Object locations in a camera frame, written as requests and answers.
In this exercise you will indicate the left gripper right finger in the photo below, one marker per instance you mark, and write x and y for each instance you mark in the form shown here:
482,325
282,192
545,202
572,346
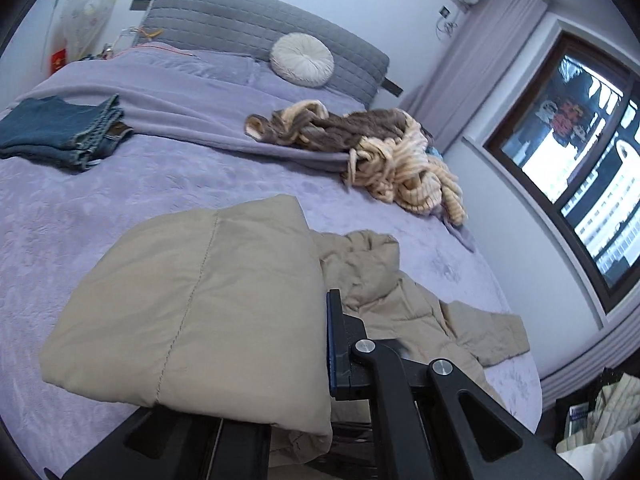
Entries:
429,421

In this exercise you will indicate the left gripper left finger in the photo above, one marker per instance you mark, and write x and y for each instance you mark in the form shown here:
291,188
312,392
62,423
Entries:
159,443

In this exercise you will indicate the beige puffer coat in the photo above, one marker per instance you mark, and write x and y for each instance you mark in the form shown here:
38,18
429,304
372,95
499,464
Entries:
223,313

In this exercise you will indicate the striped clothes pile beside bed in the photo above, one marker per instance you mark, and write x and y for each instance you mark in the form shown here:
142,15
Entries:
609,432

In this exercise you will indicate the brown and cream striped garment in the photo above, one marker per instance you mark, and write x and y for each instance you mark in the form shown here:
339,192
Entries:
389,154

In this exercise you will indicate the purple bed blanket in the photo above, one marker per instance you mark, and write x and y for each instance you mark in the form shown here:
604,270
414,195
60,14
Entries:
188,151

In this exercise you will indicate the dark framed window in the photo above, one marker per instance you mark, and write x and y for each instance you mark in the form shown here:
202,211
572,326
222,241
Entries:
572,142

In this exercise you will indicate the grey curtain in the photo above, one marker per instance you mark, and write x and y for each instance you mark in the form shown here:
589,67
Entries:
491,38

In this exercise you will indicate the folded blue jeans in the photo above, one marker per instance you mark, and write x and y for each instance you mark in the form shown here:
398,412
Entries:
54,132

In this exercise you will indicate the round white cushion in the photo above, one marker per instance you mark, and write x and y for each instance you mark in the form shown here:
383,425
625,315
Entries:
302,60

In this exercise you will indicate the grey quilted headboard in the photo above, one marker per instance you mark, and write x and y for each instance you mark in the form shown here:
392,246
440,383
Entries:
252,27

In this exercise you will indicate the white standing fan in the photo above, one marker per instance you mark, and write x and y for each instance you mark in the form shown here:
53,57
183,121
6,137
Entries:
81,21

